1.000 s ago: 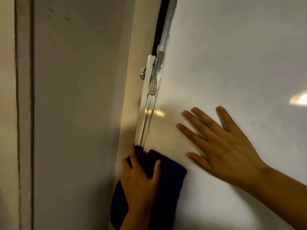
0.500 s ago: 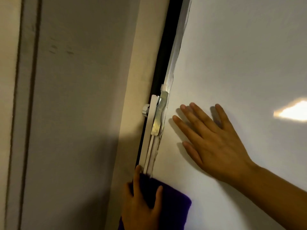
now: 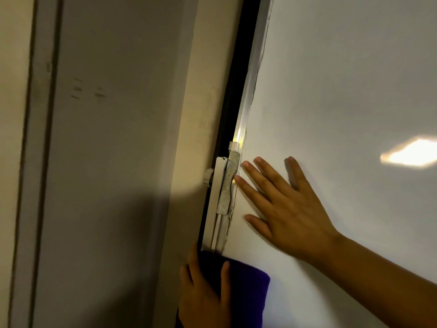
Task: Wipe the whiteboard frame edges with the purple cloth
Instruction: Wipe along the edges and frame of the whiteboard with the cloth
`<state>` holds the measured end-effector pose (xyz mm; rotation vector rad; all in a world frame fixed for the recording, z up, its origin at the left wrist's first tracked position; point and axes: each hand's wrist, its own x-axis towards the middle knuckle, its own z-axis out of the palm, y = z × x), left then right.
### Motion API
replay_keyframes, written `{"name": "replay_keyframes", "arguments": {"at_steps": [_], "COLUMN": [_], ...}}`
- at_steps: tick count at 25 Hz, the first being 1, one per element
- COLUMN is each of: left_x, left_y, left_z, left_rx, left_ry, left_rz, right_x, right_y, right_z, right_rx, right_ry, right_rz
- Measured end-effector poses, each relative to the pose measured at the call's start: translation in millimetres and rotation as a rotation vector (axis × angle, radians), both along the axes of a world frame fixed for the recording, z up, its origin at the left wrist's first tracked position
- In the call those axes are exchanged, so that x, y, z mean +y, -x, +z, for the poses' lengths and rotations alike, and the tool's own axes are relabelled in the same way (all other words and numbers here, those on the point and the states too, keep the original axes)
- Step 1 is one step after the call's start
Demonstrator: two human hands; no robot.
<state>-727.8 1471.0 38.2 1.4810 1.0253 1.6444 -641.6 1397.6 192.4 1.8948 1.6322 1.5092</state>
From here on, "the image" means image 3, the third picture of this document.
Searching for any person's right hand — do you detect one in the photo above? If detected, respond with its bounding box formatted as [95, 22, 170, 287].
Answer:
[234, 156, 344, 264]

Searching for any person's left hand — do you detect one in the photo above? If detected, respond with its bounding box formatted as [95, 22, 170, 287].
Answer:
[178, 244, 233, 328]

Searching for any purple cleaning cloth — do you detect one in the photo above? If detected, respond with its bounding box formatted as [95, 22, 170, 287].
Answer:
[175, 249, 271, 328]

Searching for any person's right forearm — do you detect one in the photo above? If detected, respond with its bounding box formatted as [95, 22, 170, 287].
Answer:
[307, 234, 437, 328]

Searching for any grey metal door latch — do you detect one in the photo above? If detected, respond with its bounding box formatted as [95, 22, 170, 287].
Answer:
[216, 141, 244, 216]

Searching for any white latch mounting rail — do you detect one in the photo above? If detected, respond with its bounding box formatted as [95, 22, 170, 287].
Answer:
[201, 156, 229, 253]

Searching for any beige door frame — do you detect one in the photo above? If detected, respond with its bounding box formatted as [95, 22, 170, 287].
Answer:
[152, 0, 245, 328]

